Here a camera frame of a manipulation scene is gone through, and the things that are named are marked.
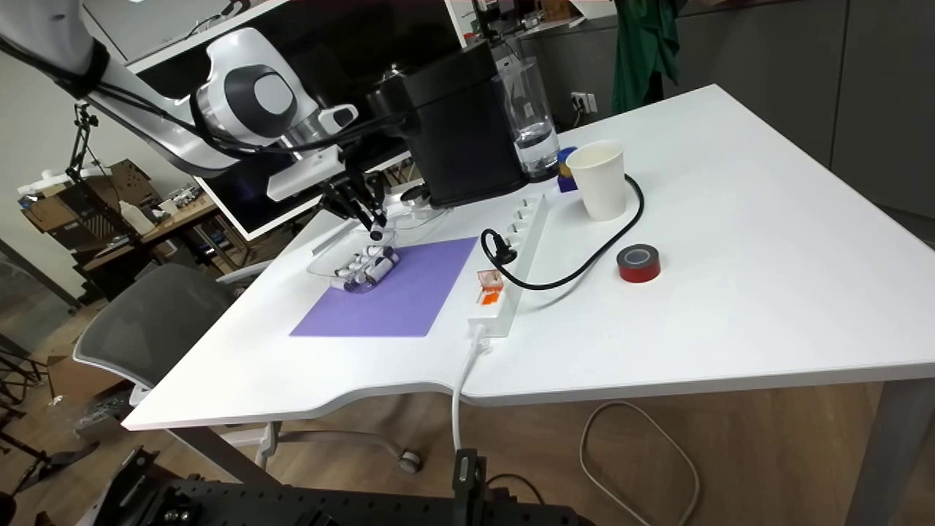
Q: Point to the blue and yellow box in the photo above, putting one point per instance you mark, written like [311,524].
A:
[564,172]

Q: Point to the purple mat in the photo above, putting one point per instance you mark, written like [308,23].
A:
[402,305]

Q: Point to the white table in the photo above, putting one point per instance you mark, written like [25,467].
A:
[774,273]

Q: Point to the grey office chair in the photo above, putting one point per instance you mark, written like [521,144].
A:
[150,326]

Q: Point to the wooden shelf with clutter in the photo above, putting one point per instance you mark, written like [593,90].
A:
[115,226]

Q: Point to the black perforated rail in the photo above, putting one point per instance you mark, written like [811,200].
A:
[147,494]

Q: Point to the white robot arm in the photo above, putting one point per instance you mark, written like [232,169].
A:
[248,112]

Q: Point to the large black monitor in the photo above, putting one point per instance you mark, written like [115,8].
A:
[339,51]

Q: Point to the white vial with black cap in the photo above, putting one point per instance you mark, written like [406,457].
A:
[380,241]

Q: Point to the green cloth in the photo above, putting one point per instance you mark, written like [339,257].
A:
[647,45]

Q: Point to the white paper cup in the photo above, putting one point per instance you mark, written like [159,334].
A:
[600,179]

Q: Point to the black coffee machine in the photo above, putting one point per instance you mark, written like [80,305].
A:
[453,124]

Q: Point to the clear water tank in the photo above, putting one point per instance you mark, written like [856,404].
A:
[530,117]

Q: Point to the white power strip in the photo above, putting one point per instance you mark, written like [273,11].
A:
[517,226]

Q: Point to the red tape roll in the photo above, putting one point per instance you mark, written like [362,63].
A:
[637,263]

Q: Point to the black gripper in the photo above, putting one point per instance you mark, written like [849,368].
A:
[355,197]

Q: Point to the black tripod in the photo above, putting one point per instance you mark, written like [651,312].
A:
[83,153]

